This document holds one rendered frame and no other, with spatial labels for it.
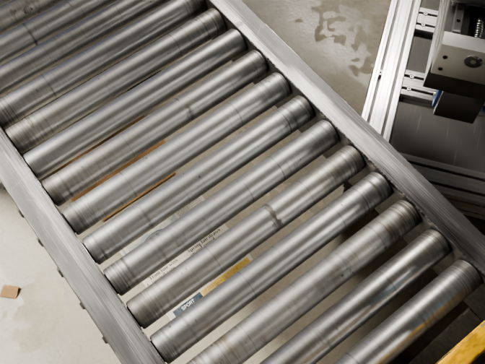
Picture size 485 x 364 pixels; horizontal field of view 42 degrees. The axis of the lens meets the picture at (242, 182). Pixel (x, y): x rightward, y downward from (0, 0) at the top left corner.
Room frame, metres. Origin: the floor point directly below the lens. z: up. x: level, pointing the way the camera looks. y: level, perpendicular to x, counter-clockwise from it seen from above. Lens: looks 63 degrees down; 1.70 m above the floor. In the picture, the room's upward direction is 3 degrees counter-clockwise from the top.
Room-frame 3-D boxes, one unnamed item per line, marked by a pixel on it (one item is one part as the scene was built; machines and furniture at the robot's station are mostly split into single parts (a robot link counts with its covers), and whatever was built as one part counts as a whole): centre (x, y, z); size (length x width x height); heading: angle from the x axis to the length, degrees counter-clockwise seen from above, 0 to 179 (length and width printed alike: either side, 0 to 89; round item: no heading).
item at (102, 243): (0.50, 0.06, 0.77); 0.47 x 0.05 x 0.05; 125
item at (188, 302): (0.69, 0.19, 0.01); 0.37 x 0.28 x 0.01; 35
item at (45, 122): (0.71, 0.21, 0.77); 0.47 x 0.05 x 0.05; 125
